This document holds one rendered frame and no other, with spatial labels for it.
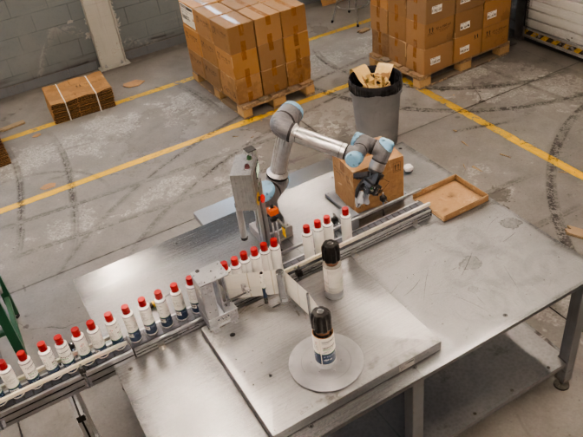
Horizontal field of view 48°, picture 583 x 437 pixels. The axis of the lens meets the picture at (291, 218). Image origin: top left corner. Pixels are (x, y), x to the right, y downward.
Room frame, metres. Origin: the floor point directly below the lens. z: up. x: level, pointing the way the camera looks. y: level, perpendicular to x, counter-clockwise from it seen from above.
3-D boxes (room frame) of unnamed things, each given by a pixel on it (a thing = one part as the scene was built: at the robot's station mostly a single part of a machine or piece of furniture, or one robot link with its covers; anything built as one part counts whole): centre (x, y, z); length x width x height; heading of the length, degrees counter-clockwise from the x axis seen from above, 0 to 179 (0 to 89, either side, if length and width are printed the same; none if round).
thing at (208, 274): (2.13, 0.38, 1.14); 0.14 x 0.11 x 0.01; 115
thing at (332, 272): (2.18, -0.15, 1.03); 0.09 x 0.09 x 0.30
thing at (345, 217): (2.54, -0.26, 0.98); 0.05 x 0.05 x 0.20
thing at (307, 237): (2.45, -0.06, 0.98); 0.05 x 0.05 x 0.20
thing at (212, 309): (2.14, 0.38, 1.01); 0.14 x 0.13 x 0.26; 115
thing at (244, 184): (2.43, 0.17, 1.38); 0.17 x 0.10 x 0.19; 170
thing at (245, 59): (6.33, 0.22, 0.45); 1.20 x 0.84 x 0.89; 26
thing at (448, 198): (2.83, -0.86, 0.85); 0.30 x 0.26 x 0.04; 115
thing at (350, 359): (1.79, -0.06, 0.89); 0.31 x 0.31 x 0.01
